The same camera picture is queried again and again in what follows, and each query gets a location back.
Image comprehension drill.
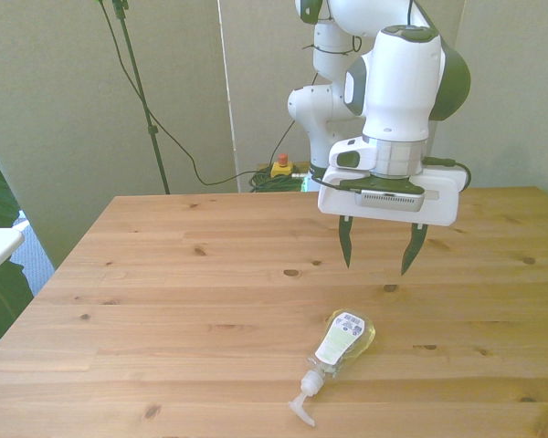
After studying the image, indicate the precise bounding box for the clear sanitizer pump bottle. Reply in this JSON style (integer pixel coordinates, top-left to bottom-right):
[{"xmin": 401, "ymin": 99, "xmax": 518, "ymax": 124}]
[{"xmin": 287, "ymin": 308, "xmax": 376, "ymax": 429}]

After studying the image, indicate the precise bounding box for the yellow emergency stop button box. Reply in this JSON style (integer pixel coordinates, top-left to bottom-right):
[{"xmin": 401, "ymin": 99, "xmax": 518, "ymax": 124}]
[{"xmin": 269, "ymin": 153, "xmax": 296, "ymax": 180}]

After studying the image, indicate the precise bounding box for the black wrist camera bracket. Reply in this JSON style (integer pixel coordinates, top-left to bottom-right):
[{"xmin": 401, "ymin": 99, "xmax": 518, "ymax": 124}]
[{"xmin": 339, "ymin": 174, "xmax": 426, "ymax": 195}]

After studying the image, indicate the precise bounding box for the dark green plant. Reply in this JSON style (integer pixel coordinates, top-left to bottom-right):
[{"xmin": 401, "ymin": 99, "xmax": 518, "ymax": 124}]
[{"xmin": 0, "ymin": 136, "xmax": 36, "ymax": 349}]

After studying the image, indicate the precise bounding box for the green coiled cable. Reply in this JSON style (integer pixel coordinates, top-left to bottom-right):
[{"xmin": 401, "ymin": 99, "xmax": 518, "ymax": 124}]
[{"xmin": 248, "ymin": 168, "xmax": 305, "ymax": 193}]

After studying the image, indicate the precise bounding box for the black stand camera cable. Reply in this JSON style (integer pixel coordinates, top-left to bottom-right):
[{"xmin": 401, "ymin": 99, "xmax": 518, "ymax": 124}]
[{"xmin": 93, "ymin": 0, "xmax": 298, "ymax": 187}]

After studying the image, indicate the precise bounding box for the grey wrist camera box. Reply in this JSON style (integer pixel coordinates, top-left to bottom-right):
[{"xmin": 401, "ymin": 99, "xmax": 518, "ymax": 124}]
[{"xmin": 353, "ymin": 191, "xmax": 426, "ymax": 214}]

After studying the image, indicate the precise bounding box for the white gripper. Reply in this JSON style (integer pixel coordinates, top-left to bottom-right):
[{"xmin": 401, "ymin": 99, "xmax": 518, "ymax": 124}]
[{"xmin": 317, "ymin": 163, "xmax": 461, "ymax": 276}]

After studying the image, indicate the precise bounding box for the black camera stand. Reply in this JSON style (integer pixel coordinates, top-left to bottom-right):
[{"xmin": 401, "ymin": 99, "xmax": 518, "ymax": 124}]
[{"xmin": 111, "ymin": 0, "xmax": 173, "ymax": 195}]

